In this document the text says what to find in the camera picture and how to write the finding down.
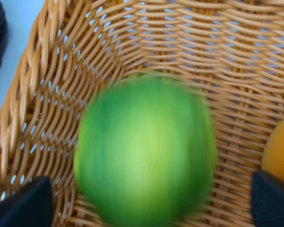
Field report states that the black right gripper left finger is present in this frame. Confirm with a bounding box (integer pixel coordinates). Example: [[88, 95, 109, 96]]
[[0, 176, 53, 227]]

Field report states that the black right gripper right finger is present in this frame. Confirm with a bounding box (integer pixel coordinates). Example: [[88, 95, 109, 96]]
[[250, 171, 284, 227]]

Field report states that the red yellow peach fruit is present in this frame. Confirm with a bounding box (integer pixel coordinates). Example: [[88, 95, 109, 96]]
[[262, 119, 284, 181]]

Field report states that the green mango fruit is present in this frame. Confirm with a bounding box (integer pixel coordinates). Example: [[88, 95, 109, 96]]
[[73, 75, 218, 227]]

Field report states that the light orange wicker basket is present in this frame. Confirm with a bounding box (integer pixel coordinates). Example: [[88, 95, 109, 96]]
[[0, 0, 284, 227]]

